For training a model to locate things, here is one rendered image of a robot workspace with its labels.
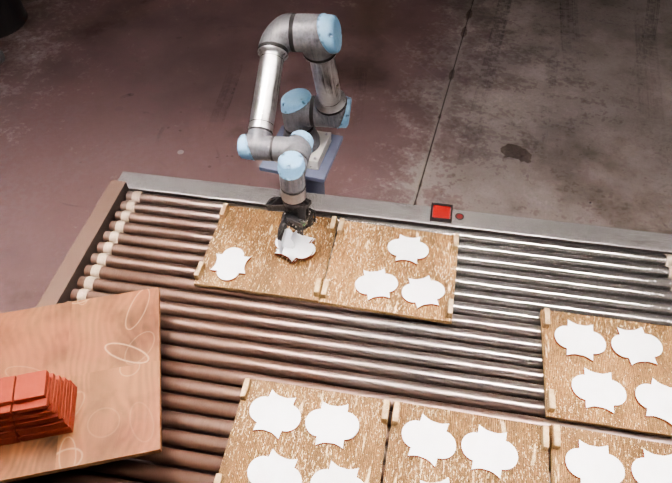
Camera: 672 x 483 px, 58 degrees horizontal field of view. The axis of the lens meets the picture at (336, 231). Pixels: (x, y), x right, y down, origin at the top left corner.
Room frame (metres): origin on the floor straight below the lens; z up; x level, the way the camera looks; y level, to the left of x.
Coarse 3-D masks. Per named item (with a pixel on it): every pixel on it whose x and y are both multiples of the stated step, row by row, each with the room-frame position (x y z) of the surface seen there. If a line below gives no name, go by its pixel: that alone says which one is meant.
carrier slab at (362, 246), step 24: (336, 240) 1.34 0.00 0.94; (360, 240) 1.33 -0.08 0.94; (384, 240) 1.33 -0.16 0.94; (432, 240) 1.33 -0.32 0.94; (336, 264) 1.23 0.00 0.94; (360, 264) 1.23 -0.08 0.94; (384, 264) 1.23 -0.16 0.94; (408, 264) 1.23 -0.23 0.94; (432, 264) 1.22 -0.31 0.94; (456, 264) 1.22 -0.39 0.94; (336, 288) 1.14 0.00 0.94; (384, 312) 1.05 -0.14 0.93; (408, 312) 1.04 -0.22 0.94; (432, 312) 1.04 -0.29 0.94
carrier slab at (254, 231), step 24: (240, 216) 1.46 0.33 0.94; (264, 216) 1.45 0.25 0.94; (216, 240) 1.35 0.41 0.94; (240, 240) 1.35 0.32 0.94; (264, 240) 1.34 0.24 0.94; (264, 264) 1.24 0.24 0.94; (288, 264) 1.24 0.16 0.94; (312, 264) 1.24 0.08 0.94; (216, 288) 1.16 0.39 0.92; (240, 288) 1.15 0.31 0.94; (264, 288) 1.14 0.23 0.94; (288, 288) 1.14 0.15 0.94; (312, 288) 1.14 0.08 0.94
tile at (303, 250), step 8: (296, 232) 1.35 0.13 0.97; (296, 240) 1.32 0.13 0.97; (304, 240) 1.31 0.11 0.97; (288, 248) 1.28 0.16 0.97; (296, 248) 1.28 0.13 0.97; (304, 248) 1.28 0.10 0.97; (312, 248) 1.28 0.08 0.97; (288, 256) 1.25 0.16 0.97; (296, 256) 1.25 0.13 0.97; (304, 256) 1.25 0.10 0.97
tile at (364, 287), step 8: (368, 272) 1.19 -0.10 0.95; (376, 272) 1.19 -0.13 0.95; (384, 272) 1.19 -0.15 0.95; (360, 280) 1.16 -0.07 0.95; (368, 280) 1.16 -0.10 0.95; (376, 280) 1.16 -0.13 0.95; (384, 280) 1.16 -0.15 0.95; (392, 280) 1.16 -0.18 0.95; (360, 288) 1.13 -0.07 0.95; (368, 288) 1.13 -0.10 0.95; (376, 288) 1.13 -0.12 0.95; (384, 288) 1.13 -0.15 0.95; (392, 288) 1.12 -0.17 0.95; (368, 296) 1.10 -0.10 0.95; (376, 296) 1.10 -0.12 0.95; (384, 296) 1.10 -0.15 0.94
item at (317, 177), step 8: (280, 128) 2.01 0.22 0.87; (336, 136) 1.95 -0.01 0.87; (336, 144) 1.91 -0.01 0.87; (328, 152) 1.86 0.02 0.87; (336, 152) 1.86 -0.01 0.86; (328, 160) 1.81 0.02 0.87; (264, 168) 1.77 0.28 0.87; (272, 168) 1.77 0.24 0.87; (320, 168) 1.76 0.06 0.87; (328, 168) 1.76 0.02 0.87; (312, 176) 1.72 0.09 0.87; (320, 176) 1.72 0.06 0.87; (312, 184) 1.79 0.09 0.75; (320, 184) 1.82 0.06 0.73; (312, 192) 1.79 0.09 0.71; (320, 192) 1.82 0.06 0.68
